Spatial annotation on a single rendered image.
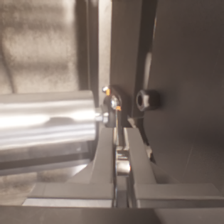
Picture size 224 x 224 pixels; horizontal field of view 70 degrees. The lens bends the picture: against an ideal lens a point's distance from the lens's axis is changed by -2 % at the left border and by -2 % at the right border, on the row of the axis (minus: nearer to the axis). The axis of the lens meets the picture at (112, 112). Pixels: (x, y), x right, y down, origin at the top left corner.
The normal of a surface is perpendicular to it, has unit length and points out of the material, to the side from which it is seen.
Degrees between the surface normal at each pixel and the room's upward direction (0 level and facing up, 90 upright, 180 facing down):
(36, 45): 0
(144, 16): 0
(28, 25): 0
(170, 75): 90
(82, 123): 8
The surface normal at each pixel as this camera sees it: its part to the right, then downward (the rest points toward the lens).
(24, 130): 0.24, 0.27
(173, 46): -0.97, 0.07
